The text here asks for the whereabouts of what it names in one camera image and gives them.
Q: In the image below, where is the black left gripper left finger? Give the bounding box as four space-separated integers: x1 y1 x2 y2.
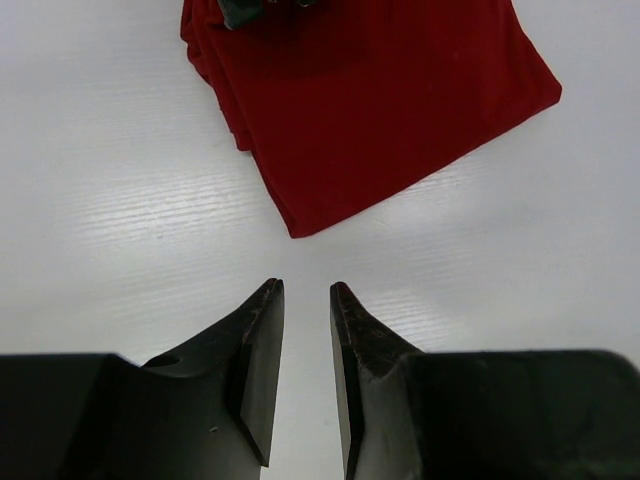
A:
1 279 284 479

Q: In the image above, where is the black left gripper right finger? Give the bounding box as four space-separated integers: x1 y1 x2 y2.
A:
330 282 639 479

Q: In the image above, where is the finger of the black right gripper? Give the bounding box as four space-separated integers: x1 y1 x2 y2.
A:
217 0 317 30

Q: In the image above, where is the dark red t shirt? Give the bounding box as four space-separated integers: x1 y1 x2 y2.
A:
180 1 562 238

